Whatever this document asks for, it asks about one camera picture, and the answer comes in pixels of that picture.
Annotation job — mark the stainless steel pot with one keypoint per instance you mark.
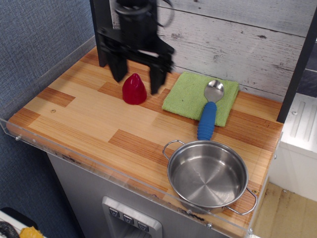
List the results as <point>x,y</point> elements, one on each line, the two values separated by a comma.
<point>208,176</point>

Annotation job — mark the dark vertical post left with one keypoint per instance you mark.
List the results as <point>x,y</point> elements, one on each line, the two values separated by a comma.
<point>101,16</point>

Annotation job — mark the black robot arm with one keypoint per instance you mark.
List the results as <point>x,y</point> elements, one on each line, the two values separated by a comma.
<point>135,6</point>

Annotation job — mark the red plastic strawberry toy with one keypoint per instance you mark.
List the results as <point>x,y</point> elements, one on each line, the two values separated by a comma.
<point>133,90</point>

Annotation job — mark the white ribbed appliance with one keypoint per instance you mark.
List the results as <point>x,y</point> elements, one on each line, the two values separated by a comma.
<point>300,127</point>

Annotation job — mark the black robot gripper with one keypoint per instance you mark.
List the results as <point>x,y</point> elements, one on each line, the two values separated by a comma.
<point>137,40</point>

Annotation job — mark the yellow object bottom left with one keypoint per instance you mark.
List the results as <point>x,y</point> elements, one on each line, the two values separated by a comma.
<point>30,232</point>

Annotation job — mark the green microfiber cloth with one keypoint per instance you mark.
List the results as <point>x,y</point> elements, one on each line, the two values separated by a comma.
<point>187,99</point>

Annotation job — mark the blue handled metal spoon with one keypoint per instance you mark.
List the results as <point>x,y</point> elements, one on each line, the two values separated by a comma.
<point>214,91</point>

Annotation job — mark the dark vertical post right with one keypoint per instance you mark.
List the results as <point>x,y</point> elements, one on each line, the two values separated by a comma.
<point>299,70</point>

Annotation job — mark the dark vertical post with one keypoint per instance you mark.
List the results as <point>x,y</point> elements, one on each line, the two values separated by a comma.
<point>101,16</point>
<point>299,70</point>

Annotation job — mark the silver dispenser button panel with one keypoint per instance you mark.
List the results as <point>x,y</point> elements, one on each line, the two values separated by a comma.
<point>126,222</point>

